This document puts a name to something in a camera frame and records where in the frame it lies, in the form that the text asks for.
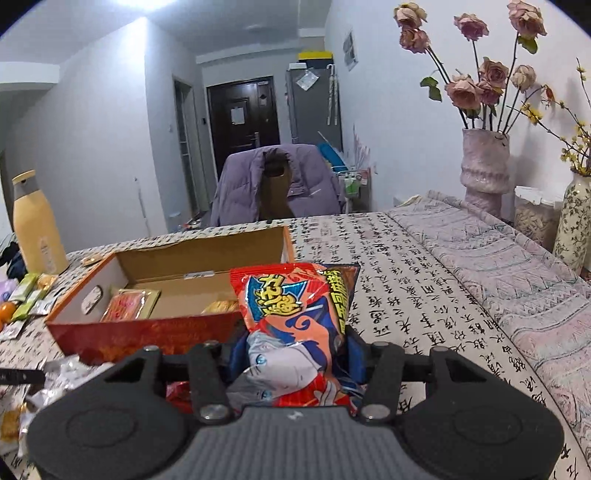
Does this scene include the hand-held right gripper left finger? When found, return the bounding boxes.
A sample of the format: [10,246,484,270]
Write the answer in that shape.
[99,328,250,425]

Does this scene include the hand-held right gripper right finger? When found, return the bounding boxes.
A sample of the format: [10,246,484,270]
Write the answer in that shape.
[344,325,485,425]

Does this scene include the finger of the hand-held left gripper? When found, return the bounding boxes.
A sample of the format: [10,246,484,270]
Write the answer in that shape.
[0,368,47,385]

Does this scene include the pile of snack wrappers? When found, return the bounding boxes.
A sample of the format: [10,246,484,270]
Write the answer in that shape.
[0,354,116,462]

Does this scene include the red snack bag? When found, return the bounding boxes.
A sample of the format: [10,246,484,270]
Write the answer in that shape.
[226,261,370,409]

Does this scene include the red orange cardboard box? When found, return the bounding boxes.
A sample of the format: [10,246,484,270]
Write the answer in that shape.
[45,224,296,365]

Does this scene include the green snack packet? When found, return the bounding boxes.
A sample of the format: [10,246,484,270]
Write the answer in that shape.
[11,272,40,303]
[13,288,49,321]

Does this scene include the calligraphy print tablecloth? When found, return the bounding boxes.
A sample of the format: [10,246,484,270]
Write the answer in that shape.
[0,212,591,480]

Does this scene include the purple tissue pack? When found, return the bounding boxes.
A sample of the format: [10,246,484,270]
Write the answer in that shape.
[0,277,24,305]

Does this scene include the red yellow snack packet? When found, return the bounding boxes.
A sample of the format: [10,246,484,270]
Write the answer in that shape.
[100,288,161,322]

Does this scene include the dark cloth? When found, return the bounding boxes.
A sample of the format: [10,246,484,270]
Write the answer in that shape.
[0,233,26,280]

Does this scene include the yellow bottle with grey cap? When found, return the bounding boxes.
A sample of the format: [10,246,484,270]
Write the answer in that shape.
[11,170,70,278]

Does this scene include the pink grey patterned blanket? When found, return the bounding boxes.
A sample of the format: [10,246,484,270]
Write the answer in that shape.
[385,190,591,416]

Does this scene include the brown wooden chair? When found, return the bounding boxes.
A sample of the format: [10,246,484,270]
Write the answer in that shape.
[259,159,298,220]

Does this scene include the purple padded jacket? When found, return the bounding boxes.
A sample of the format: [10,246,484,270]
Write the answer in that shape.
[210,144,347,228]

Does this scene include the blue plastic item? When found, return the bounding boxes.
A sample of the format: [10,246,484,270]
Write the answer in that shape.
[318,143,345,171]

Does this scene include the pink paper decoration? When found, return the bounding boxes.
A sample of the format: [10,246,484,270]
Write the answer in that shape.
[353,124,377,171]

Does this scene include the dark entrance door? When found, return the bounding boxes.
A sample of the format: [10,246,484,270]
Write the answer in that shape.
[207,79,281,183]

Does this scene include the white interior door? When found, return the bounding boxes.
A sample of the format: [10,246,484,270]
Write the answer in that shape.
[173,76,199,217]

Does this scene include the pink ribbed vase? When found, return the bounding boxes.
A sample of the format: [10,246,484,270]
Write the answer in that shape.
[460,128,512,217]

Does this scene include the grey refrigerator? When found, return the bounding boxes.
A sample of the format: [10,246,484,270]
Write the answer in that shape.
[285,65,343,151]

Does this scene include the floral patterned vase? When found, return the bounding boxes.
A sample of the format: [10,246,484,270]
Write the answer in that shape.
[553,170,591,273]

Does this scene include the white folded umbrella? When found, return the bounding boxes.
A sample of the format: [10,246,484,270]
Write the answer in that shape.
[327,65,338,126]

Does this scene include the bunch of dried pink roses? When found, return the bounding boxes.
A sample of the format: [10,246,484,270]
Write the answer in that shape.
[394,0,555,134]

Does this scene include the yellow flower branches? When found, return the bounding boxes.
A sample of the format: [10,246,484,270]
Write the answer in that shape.
[522,58,591,176]

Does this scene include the wall picture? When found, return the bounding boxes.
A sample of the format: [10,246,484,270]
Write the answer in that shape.
[342,30,360,71]

